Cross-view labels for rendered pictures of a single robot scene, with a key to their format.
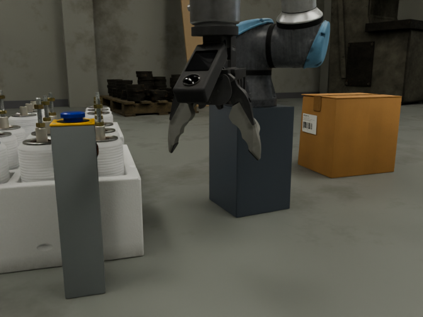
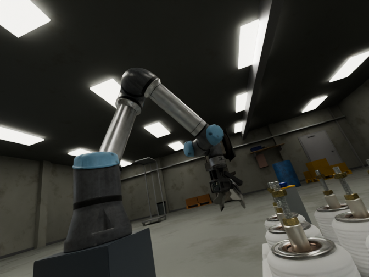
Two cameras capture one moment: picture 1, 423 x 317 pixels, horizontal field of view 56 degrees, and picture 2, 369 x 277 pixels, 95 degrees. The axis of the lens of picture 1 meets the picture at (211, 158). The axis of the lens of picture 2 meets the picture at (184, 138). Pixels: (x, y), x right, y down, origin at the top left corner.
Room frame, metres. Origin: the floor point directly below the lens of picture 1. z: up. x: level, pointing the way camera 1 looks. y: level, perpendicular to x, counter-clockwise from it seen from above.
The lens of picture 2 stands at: (1.38, 0.37, 0.34)
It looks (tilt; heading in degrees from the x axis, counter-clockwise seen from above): 20 degrees up; 215
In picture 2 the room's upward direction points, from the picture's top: 14 degrees counter-clockwise
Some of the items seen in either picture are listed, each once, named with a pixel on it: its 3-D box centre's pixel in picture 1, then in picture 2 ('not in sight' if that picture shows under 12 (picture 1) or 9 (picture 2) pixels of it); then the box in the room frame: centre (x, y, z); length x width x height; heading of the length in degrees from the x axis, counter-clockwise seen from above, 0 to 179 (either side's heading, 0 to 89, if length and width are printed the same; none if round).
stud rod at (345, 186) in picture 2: (46, 111); (346, 186); (0.94, 0.39, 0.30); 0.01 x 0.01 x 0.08
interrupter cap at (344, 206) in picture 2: (42, 141); (335, 208); (0.82, 0.36, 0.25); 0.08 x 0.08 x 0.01
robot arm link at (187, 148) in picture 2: not in sight; (197, 147); (0.72, -0.03, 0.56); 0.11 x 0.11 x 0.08; 64
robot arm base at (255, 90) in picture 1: (250, 87); (99, 220); (1.15, -0.11, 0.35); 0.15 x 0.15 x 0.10
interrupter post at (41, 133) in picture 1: (41, 135); (333, 201); (0.82, 0.36, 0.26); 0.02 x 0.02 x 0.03
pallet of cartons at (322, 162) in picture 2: not in sight; (323, 169); (-6.27, 0.35, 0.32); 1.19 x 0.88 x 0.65; 115
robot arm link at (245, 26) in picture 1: (253, 44); (98, 176); (1.15, -0.12, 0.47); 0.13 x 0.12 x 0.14; 64
